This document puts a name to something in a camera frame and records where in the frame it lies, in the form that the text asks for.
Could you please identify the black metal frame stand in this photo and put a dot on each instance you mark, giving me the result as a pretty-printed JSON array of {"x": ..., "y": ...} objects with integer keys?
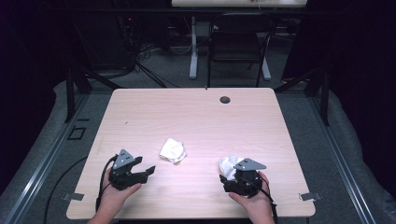
[
  {"x": 70, "y": 93},
  {"x": 324, "y": 99}
]

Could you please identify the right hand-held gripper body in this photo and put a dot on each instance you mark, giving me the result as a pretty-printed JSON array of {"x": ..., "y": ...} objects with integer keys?
[{"x": 247, "y": 183}]

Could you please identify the round table grommet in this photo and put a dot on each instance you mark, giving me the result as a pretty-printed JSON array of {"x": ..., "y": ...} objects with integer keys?
[{"x": 224, "y": 100}]

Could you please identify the metal table bracket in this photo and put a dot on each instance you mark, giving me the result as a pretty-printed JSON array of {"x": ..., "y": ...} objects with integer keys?
[
  {"x": 74, "y": 196},
  {"x": 309, "y": 196}
]

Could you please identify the person's right hand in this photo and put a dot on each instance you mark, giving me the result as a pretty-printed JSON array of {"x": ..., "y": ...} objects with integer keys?
[{"x": 258, "y": 205}]

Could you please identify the aluminium floor rail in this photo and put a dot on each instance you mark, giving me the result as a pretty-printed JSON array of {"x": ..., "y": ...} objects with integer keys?
[
  {"x": 342, "y": 168},
  {"x": 40, "y": 168}
]

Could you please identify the black folding chair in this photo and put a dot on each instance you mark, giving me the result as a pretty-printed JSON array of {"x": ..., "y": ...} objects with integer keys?
[{"x": 236, "y": 46}]

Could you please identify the white sock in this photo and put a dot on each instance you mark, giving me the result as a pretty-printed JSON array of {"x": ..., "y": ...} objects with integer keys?
[
  {"x": 172, "y": 151},
  {"x": 228, "y": 166}
]

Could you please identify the person's left hand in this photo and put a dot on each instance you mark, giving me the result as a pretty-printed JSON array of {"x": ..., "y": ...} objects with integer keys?
[{"x": 113, "y": 196}]

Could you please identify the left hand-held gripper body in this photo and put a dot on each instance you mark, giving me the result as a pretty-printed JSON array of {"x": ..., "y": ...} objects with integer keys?
[{"x": 123, "y": 174}]

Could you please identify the white desk with legs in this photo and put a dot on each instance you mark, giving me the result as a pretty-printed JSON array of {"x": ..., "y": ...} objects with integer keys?
[{"x": 193, "y": 56}]

